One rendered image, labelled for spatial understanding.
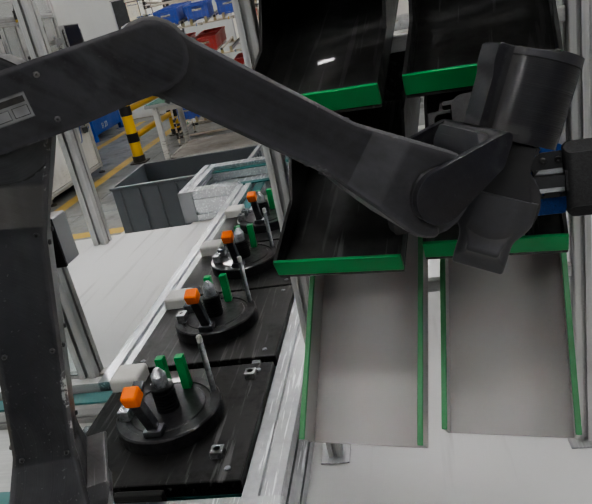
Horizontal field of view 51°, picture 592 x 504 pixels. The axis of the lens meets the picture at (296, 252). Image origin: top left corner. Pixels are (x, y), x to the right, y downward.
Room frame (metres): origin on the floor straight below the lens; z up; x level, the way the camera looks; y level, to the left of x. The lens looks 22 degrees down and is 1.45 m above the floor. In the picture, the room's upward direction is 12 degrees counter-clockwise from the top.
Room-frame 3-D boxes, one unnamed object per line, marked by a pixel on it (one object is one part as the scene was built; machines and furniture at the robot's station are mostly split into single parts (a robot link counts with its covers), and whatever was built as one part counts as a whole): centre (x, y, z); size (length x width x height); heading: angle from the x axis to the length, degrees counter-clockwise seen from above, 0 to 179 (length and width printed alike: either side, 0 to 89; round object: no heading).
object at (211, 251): (1.19, 0.11, 1.01); 0.24 x 0.24 x 0.13; 79
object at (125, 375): (0.81, 0.28, 0.97); 0.05 x 0.05 x 0.04; 79
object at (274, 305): (0.95, 0.15, 1.01); 0.24 x 0.24 x 0.13; 79
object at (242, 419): (0.70, 0.21, 0.96); 0.24 x 0.24 x 0.02; 79
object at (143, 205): (2.83, 0.40, 0.73); 0.62 x 0.42 x 0.23; 79
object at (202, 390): (0.70, 0.21, 0.98); 0.14 x 0.14 x 0.02
